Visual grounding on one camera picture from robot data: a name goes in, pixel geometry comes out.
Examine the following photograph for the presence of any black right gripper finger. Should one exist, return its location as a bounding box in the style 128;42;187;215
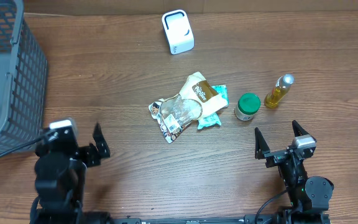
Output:
291;120;315;140
254;128;270;159

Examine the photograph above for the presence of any green lid seasoning jar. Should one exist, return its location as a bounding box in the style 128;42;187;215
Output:
234;93;261;121

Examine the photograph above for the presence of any yellow dish soap bottle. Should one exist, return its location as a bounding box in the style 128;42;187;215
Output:
264;73;295;108

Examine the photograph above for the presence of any teal snack packet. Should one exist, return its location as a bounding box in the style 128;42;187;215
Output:
197;113;222;130

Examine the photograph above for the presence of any brown and white snack bag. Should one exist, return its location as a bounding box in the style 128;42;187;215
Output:
149;72;228;144

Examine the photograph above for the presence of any green white tissue pack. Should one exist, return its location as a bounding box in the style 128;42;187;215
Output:
212;85;229;108

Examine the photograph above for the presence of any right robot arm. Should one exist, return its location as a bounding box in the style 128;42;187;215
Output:
254;120;334;224

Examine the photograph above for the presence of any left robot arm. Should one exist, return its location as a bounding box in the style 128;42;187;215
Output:
30;119;112;224

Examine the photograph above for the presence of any white barcode scanner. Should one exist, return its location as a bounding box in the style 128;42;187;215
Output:
162;9;195;55

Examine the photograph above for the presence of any grey plastic mesh basket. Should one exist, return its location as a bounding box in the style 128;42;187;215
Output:
0;0;48;153

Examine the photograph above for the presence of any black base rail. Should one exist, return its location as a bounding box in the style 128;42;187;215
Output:
54;213;332;224

